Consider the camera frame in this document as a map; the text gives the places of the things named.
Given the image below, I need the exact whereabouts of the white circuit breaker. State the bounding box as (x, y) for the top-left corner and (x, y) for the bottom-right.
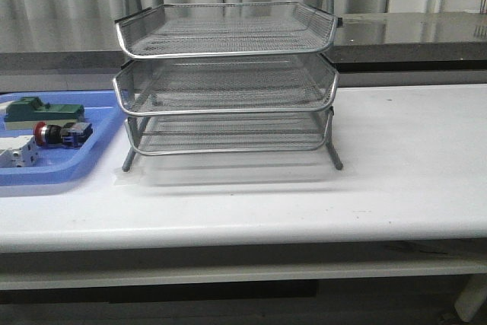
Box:
(1, 135), (39, 168)

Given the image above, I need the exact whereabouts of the clear tape patch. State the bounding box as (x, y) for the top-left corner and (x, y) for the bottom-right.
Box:
(113, 167), (144, 186)

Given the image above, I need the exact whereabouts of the silver mesh tray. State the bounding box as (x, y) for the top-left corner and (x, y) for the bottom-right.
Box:
(125, 110), (333, 156)
(113, 54), (339, 116)
(115, 2), (338, 59)

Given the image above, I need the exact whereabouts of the grey stone counter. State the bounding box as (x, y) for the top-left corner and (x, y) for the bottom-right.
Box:
(1, 12), (486, 73)

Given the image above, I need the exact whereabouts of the blue plastic tray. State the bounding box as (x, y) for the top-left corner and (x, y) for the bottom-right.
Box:
(1, 91), (124, 186)

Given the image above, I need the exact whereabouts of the red emergency stop button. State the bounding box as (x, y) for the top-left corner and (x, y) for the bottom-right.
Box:
(33, 122), (93, 148)

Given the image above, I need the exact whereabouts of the green and beige switch block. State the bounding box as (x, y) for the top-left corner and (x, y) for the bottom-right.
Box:
(4, 97), (85, 130)

